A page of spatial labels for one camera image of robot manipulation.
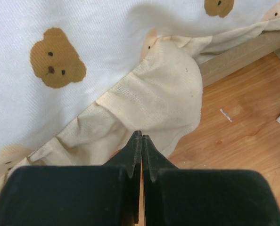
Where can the large bear print cushion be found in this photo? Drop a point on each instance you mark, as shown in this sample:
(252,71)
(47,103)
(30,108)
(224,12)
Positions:
(77,77)

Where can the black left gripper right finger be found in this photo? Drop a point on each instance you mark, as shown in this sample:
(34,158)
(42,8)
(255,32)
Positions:
(204,197)

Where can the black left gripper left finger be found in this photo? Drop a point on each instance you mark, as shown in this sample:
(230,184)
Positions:
(103,195)

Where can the wooden pet bed frame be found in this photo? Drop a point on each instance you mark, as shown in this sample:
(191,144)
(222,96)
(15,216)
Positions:
(238,57)

